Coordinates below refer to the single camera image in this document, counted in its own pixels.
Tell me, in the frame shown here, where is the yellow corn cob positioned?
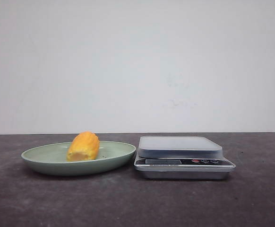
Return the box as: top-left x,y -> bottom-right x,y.
66,131 -> 100,162

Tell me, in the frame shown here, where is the green oval plate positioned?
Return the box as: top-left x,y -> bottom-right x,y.
21,141 -> 136,176

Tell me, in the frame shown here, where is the silver digital kitchen scale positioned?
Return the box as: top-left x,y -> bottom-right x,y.
134,136 -> 236,180

